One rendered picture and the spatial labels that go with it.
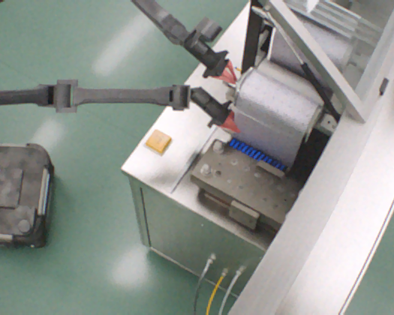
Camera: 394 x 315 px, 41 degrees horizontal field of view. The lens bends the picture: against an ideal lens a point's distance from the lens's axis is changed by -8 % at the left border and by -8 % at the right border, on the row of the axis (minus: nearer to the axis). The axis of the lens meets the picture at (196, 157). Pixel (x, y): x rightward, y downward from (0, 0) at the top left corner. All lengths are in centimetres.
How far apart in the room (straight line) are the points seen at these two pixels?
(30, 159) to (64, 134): 39
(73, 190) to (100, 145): 30
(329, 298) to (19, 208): 178
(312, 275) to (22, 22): 291
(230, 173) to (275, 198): 17
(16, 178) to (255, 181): 138
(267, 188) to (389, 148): 51
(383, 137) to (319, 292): 49
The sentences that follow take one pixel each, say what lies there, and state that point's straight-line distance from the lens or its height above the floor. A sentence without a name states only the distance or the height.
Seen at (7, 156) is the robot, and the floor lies 24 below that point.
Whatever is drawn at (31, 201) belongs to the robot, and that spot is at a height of 24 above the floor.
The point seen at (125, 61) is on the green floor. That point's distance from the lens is 345.
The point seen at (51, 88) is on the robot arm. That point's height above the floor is 124.
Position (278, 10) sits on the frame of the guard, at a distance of 119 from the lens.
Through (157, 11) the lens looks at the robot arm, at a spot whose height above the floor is 142.
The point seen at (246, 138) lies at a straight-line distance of 193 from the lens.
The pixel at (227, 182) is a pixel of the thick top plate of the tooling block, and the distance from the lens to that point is 189.
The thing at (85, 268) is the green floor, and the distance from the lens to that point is 289.
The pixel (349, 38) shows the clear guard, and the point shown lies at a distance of 136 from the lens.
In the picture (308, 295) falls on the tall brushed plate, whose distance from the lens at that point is 137.
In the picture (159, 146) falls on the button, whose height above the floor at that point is 92.
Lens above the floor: 274
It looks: 63 degrees down
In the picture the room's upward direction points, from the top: 3 degrees clockwise
